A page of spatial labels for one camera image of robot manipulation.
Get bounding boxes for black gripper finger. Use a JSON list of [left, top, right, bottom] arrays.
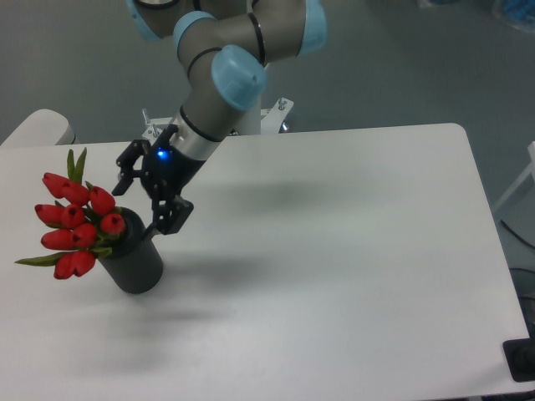
[[141, 195, 194, 240], [112, 140, 153, 196]]

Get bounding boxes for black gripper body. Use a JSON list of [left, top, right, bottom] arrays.
[[140, 145, 206, 200]]

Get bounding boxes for red tulip bouquet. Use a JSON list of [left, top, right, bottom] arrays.
[[15, 150, 129, 280]]

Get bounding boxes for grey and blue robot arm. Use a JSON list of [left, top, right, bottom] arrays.
[[114, 1, 328, 237]]

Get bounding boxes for dark grey ribbed vase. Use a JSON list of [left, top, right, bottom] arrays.
[[98, 208, 164, 294]]

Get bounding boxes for white chair seat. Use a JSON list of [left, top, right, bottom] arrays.
[[1, 109, 79, 149]]

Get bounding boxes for black device at table edge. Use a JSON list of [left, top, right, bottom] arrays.
[[502, 338, 534, 383]]

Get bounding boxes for blue items in clear bag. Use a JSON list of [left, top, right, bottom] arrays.
[[492, 0, 534, 33]]

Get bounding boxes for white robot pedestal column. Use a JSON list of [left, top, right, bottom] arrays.
[[229, 96, 262, 136]]

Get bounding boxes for black cable on floor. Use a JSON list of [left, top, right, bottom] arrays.
[[500, 220, 535, 245]]

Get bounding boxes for white frame at right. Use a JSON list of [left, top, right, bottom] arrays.
[[492, 142, 534, 218]]

